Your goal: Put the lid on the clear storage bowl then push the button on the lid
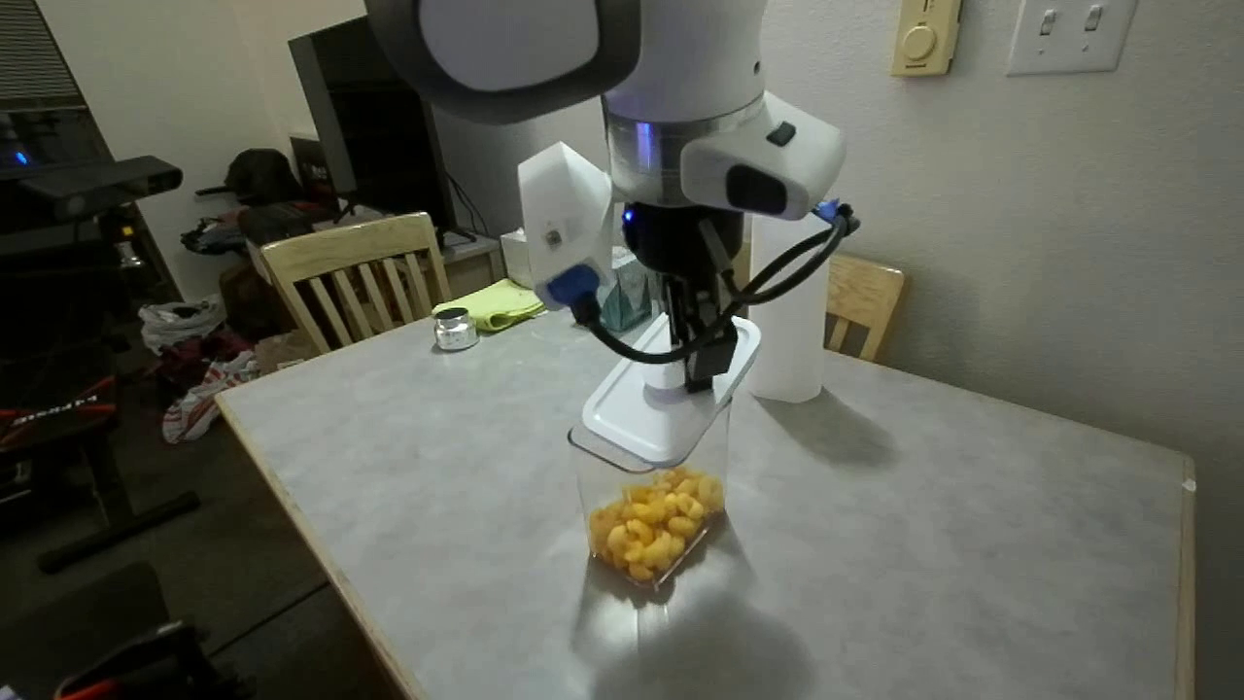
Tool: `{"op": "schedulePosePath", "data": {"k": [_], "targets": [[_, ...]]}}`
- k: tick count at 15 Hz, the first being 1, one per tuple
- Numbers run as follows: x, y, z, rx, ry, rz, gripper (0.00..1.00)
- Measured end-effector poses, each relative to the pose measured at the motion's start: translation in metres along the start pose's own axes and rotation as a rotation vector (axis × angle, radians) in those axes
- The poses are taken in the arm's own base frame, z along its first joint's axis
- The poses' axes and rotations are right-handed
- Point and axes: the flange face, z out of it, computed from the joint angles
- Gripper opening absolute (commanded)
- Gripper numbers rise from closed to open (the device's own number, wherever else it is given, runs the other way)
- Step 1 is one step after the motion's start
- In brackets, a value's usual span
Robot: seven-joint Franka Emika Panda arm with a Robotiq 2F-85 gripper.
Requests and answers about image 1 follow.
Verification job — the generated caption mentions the pale wooden slat-back chair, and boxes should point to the pale wooden slat-back chair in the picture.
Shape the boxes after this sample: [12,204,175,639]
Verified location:
[258,212,454,358]

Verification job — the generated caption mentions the cardboard box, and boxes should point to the cardboard box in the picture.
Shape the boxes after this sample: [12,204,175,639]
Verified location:
[824,254,910,367]

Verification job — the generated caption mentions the white double light switch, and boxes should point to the white double light switch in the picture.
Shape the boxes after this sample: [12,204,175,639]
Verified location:
[1004,0,1143,83]

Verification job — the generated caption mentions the yellow puffed snack pieces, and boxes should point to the yellow puffed snack pieces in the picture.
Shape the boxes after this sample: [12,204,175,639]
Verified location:
[587,463,726,588]

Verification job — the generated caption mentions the white paper towel roll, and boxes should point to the white paper towel roll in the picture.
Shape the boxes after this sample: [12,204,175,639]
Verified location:
[744,212,835,409]

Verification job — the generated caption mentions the black bar camera on stand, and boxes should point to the black bar camera on stand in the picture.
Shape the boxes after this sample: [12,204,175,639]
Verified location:
[0,151,188,225]

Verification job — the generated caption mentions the white item on floor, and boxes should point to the white item on floor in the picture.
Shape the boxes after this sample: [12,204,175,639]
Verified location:
[135,301,235,353]

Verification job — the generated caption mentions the clear plastic storage bowl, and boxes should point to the clear plastic storage bowl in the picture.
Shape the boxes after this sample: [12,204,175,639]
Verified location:
[562,387,733,602]

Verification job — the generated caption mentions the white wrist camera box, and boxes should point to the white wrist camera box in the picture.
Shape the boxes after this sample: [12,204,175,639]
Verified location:
[517,138,621,301]

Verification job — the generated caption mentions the black bench with red print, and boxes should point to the black bench with red print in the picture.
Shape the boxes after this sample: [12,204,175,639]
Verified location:
[0,375,206,576]

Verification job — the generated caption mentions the black flat monitor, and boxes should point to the black flat monitor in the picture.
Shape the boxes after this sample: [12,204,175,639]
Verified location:
[284,12,459,236]

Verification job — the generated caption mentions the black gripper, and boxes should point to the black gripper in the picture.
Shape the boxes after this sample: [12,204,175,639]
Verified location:
[621,204,750,398]

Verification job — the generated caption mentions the black round bag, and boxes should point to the black round bag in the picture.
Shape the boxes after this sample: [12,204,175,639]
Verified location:
[191,145,314,257]

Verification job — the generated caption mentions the lime green cloth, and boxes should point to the lime green cloth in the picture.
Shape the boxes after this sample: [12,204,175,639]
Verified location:
[432,275,548,339]

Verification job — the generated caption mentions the white rectangular storage lid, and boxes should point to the white rectangular storage lid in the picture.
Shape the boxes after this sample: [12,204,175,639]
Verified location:
[574,311,765,473]

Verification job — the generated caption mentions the red and white clothes pile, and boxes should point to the red and white clothes pile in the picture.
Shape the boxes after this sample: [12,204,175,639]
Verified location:
[153,328,307,448]

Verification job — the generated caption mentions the black and red bag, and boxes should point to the black and red bag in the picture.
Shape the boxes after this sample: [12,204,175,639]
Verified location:
[52,620,229,700]

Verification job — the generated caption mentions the round silver metal tin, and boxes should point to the round silver metal tin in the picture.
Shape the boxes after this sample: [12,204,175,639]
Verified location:
[428,305,483,358]

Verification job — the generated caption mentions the black cable with blue connector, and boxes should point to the black cable with blue connector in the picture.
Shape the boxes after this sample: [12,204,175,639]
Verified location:
[548,195,863,370]

